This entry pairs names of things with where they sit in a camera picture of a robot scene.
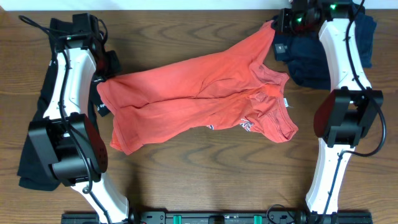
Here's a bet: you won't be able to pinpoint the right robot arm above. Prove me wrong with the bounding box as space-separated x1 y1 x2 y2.
273 1 386 223

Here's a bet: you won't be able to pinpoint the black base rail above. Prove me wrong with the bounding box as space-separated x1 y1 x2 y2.
60 207 373 224

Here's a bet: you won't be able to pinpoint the black t-shirt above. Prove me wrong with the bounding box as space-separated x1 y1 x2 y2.
17 15 103 191

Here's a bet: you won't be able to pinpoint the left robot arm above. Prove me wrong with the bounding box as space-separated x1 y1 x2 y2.
28 13 135 223

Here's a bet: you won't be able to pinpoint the folded navy blue clothes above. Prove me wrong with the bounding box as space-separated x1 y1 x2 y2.
272 4 377 90

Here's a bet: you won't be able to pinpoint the red soccer t-shirt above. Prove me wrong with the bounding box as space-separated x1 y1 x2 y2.
97 22 298 154

